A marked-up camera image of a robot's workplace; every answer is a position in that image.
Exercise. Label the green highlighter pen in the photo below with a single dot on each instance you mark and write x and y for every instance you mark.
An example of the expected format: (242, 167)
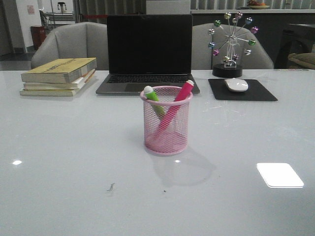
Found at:
(151, 95)

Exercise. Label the pink highlighter pen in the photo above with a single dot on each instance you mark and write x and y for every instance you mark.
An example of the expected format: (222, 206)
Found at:
(180, 97)

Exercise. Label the pink mesh pen holder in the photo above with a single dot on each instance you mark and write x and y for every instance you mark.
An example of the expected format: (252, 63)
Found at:
(174, 139)

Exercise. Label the grey laptop black screen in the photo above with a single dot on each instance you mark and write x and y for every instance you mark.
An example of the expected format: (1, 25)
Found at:
(147, 50)

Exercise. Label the white computer mouse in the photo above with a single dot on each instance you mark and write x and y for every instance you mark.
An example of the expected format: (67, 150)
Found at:
(236, 85)

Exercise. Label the middle cream book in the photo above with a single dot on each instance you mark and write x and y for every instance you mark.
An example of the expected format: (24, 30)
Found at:
(75, 85)

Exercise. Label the bottom yellow book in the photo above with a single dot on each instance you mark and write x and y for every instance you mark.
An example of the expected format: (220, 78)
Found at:
(48, 92)

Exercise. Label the yellow book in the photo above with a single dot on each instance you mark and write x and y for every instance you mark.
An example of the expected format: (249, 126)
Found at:
(48, 92)
(60, 71)

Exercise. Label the right grey armchair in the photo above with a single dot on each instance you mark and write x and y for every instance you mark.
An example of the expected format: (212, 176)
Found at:
(251, 57)

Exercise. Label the grey armchair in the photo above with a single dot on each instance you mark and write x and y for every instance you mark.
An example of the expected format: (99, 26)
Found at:
(79, 40)
(251, 57)

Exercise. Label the ferris wheel desk ornament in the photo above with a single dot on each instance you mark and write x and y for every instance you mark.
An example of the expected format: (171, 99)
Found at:
(228, 67)

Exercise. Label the black mouse pad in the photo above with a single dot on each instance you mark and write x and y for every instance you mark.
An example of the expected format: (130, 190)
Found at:
(255, 92)

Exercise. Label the top yellow book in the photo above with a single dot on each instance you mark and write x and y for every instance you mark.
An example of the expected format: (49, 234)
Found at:
(60, 71)

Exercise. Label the left grey armchair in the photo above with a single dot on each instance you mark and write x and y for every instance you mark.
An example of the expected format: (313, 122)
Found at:
(79, 40)

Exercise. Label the red bin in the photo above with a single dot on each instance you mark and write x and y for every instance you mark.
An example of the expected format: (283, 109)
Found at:
(38, 36)

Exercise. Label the fruit bowl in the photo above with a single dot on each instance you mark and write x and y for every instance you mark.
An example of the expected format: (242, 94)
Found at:
(254, 4)

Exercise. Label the beige cushion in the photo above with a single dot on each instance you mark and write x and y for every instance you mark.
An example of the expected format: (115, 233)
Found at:
(303, 60)

